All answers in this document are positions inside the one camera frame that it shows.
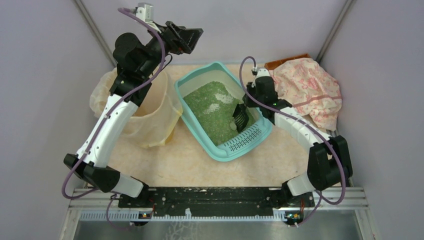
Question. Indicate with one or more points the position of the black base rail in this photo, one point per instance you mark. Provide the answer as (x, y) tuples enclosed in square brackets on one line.
[(214, 204)]

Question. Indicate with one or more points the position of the bin with beige bag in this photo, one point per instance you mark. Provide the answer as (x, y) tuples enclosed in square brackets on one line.
[(147, 125)]

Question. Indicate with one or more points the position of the brown wooden box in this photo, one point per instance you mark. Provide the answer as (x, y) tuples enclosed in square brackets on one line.
[(272, 65)]

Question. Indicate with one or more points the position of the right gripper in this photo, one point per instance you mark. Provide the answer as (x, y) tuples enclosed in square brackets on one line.
[(239, 112)]

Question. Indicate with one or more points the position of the pink patterned cloth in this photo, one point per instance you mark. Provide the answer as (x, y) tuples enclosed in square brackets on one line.
[(310, 89)]

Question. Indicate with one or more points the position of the teal litter box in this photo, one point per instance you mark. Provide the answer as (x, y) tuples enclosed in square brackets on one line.
[(209, 95)]

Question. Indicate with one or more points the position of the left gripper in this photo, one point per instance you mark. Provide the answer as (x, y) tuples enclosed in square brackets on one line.
[(177, 34)]

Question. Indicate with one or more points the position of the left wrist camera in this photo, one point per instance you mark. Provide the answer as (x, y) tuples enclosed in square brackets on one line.
[(145, 12)]

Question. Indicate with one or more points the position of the black litter scoop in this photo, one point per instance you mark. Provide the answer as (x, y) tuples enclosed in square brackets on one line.
[(240, 117)]

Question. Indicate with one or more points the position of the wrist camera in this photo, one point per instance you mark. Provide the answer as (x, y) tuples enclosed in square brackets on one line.
[(145, 12), (261, 72)]

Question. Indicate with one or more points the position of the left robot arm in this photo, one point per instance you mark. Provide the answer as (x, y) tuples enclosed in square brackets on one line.
[(138, 65)]

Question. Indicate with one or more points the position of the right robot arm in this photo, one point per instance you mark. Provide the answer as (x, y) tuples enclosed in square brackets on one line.
[(329, 159)]

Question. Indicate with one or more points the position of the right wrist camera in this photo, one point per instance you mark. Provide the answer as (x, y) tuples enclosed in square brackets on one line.
[(261, 72)]

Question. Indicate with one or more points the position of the green litter clump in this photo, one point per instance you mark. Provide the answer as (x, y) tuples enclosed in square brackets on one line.
[(233, 126)]

